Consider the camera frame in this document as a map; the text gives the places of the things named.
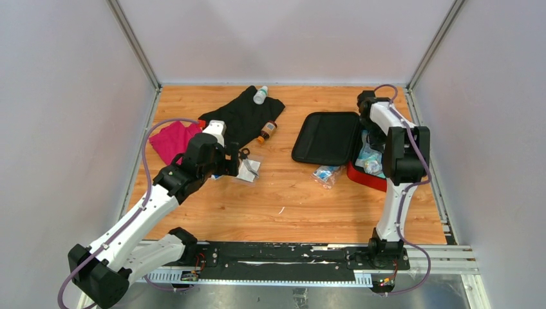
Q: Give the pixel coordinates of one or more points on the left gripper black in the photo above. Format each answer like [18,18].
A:
[228,165]

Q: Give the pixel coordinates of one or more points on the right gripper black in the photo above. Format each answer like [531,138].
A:
[378,142]

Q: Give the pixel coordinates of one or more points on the light blue wipes packet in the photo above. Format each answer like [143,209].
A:
[365,151]

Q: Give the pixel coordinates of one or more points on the brown bottle orange cap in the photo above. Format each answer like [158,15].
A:
[267,131]

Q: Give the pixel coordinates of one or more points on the clear bag blue items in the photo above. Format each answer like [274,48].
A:
[327,175]

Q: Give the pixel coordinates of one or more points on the teal header cotton ball bag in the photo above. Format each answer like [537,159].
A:
[373,167]

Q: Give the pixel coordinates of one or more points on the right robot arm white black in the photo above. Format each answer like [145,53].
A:
[405,149]

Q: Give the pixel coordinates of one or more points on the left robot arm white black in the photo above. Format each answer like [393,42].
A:
[136,230]

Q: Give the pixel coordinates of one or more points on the red black medicine kit case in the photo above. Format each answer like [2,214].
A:
[334,139]

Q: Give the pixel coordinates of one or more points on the clear bag white gauze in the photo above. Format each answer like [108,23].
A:
[246,178]

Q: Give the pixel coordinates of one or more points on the black cloth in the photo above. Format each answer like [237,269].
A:
[243,118]

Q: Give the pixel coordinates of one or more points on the pink cloth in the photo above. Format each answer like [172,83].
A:
[173,139]

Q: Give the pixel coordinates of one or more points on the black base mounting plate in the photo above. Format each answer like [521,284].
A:
[282,262]

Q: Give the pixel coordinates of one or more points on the black handled scissors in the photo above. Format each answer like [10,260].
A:
[244,157]

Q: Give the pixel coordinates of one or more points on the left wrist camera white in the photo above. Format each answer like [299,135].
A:
[217,129]

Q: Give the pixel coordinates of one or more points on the aluminium frame rail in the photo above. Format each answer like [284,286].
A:
[426,261]

